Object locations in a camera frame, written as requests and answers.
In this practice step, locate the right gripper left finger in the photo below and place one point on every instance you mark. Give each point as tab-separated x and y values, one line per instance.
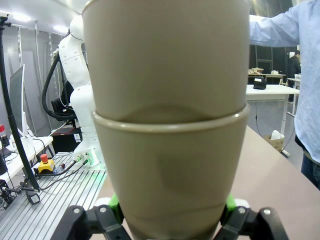
105	222

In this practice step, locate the white plastic bag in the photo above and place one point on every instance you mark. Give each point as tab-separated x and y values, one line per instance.
277	135

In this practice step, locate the person in dark clothes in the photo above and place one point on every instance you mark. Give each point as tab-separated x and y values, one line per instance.
294	67

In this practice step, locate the black tripod pole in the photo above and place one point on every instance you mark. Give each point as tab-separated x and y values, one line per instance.
15	120

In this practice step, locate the black bag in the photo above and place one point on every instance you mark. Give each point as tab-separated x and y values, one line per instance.
259	83

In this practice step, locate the yellow emergency stop button box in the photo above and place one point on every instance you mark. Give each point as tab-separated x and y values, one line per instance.
46	166

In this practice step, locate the person in blue shirt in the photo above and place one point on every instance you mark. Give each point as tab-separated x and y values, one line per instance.
308	87

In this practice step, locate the wooden table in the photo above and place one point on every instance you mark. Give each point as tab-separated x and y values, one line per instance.
272	75

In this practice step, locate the person's left forearm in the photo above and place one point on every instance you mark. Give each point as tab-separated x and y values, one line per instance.
272	30

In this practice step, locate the white-framed monitor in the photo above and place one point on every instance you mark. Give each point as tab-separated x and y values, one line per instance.
17	92

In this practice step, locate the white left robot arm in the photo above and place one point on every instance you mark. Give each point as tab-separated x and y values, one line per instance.
75	75

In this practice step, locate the small black clamp device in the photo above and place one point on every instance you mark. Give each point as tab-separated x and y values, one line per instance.
33	197

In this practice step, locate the beige tumbler cup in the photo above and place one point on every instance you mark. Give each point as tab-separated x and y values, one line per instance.
170	175
165	62

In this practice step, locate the aluminium slatted mounting platform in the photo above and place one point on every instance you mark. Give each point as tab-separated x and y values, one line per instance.
62	200

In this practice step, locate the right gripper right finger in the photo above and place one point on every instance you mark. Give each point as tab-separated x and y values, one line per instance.
247	225

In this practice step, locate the white desk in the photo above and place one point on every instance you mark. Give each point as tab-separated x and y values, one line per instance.
15	162
270	90

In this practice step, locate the black office chair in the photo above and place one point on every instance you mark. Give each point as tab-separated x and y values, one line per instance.
58	105

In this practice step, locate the black case with red trim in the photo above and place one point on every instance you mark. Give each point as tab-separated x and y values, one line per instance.
66	142

